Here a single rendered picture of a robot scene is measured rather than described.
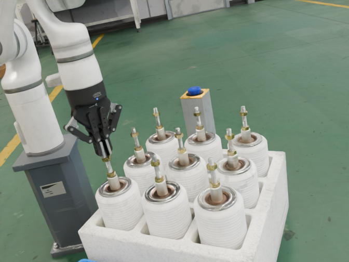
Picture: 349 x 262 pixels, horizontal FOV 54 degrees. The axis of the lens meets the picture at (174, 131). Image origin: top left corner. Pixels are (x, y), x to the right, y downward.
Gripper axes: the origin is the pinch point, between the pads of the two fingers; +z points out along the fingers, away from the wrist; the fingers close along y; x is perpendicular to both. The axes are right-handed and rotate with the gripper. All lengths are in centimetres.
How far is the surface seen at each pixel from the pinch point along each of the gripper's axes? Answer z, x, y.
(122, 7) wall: 6, 420, 292
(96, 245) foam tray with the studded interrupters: 20.3, -0.3, -8.4
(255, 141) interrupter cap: 9.7, -15.1, 31.0
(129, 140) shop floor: 36, 67, 44
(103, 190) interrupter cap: 9.8, 1.2, -2.4
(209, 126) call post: 14.0, 8.1, 39.1
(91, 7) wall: -4, 449, 256
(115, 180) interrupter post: 7.9, -1.0, -0.1
